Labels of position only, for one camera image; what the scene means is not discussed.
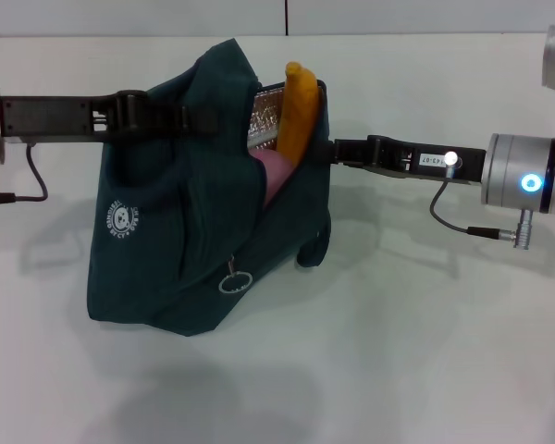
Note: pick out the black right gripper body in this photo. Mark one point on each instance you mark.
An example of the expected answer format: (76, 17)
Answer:
(425, 159)

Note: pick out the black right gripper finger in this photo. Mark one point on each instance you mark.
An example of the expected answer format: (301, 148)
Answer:
(347, 151)

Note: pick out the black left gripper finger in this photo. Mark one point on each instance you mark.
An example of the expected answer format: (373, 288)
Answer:
(185, 121)

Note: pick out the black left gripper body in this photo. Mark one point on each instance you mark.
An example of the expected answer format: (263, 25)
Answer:
(65, 115)

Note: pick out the yellow toy banana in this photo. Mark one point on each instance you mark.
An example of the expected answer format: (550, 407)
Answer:
(298, 115)

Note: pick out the pink toy peach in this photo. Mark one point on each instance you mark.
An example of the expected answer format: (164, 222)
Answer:
(275, 176)

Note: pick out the dark teal insulated lunch bag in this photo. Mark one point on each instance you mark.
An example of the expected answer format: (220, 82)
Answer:
(166, 240)

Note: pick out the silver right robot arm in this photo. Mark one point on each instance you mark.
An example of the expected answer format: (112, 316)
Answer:
(532, 178)

